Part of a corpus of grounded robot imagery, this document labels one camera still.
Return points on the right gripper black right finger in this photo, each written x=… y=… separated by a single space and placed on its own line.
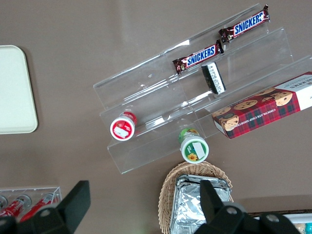
x=212 y=207

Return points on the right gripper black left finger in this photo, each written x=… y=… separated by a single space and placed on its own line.
x=73 y=204

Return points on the silver aluminium foil tray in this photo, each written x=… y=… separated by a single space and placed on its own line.
x=187 y=207

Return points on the light woven wicker basket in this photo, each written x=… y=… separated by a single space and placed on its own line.
x=167 y=195

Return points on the beige plastic serving tray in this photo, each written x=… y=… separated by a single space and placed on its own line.
x=14 y=90

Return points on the clear acrylic bottle rack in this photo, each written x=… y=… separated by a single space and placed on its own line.
x=58 y=191

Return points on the green lidded snack cup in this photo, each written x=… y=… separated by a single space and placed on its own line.
x=193 y=148

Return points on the white plastic snack bin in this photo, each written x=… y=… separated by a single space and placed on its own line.
x=292 y=217

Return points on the clear rice cracker bag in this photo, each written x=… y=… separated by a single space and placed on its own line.
x=300 y=228

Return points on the red lidded snack cup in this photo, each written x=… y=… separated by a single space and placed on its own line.
x=122 y=128

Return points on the teal snack packet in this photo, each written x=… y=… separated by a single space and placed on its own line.
x=308 y=227

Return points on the red tartan shortbread cookie box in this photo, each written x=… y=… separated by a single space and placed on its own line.
x=256 y=112

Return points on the small black white box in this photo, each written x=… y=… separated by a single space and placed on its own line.
x=210 y=78

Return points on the clear acrylic tiered display stand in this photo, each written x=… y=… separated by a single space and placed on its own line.
x=146 y=80

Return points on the brown Snickers chocolate bar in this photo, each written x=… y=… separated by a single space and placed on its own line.
x=246 y=24
x=200 y=57

